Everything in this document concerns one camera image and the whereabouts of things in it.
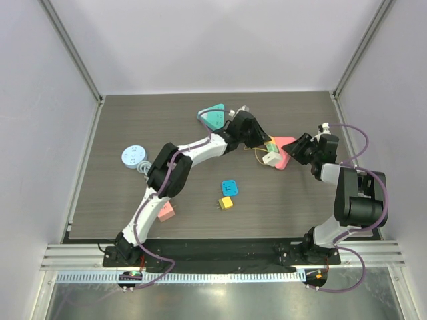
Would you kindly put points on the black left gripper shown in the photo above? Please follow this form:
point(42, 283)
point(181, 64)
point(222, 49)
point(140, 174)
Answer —
point(259, 136)

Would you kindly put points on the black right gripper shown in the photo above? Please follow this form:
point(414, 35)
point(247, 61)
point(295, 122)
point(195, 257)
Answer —
point(303, 148)

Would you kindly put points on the green charger plug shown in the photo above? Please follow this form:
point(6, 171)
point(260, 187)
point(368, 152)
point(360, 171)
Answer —
point(271, 147)

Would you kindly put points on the pink triangular power strip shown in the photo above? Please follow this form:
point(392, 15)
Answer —
point(280, 142)

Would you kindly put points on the white charger plug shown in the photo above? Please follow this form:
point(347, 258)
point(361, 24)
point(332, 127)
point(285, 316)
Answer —
point(271, 159)

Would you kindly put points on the teal triangular power strip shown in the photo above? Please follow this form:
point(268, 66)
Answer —
point(214, 117)

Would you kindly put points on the blue plug adapter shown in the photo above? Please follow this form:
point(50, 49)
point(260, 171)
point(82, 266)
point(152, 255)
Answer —
point(229, 188)

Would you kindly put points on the yellow plug adapter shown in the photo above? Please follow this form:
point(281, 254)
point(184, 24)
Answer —
point(225, 203)

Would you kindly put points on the pink cube socket adapter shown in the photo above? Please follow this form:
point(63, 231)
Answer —
point(166, 212)

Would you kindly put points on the light blue round power strip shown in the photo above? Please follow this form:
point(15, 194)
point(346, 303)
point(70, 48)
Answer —
point(133, 155)

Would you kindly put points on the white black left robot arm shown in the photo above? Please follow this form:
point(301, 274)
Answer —
point(169, 172)

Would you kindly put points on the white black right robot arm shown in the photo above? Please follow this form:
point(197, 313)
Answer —
point(359, 200)

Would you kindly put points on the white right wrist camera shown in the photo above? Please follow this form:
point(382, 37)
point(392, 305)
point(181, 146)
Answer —
point(324, 129)

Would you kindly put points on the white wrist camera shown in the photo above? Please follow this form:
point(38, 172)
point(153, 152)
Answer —
point(324, 129)
point(243, 109)

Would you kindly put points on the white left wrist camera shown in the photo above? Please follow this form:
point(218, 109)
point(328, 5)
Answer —
point(243, 109)

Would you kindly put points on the aluminium frame rail front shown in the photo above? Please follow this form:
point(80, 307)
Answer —
point(375, 253)

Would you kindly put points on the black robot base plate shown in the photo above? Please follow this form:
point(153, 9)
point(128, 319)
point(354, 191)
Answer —
point(219, 252)

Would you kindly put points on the aluminium frame post right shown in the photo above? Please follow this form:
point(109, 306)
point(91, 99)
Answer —
point(370, 32)

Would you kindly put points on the aluminium frame post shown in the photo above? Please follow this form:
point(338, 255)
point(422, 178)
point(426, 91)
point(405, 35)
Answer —
point(70, 47)
point(370, 32)

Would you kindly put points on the aluminium frame post left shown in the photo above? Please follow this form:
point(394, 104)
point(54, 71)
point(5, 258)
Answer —
point(70, 47)

